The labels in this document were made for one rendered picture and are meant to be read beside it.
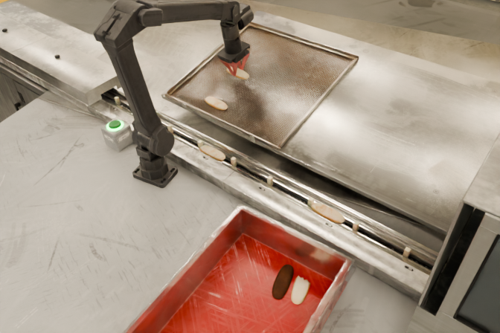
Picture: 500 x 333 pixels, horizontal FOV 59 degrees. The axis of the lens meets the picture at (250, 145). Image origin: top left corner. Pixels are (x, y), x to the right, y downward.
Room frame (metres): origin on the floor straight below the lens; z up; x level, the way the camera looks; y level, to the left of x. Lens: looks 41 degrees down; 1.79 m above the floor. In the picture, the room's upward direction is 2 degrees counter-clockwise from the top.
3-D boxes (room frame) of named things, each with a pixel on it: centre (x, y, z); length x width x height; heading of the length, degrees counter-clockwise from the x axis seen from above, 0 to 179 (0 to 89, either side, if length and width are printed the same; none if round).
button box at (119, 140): (1.16, 0.44, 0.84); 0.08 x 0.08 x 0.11; 50
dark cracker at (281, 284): (0.60, -0.07, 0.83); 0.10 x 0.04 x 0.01; 156
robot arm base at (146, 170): (1.00, 0.30, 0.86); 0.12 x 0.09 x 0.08; 61
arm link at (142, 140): (1.02, 0.29, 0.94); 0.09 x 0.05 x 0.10; 143
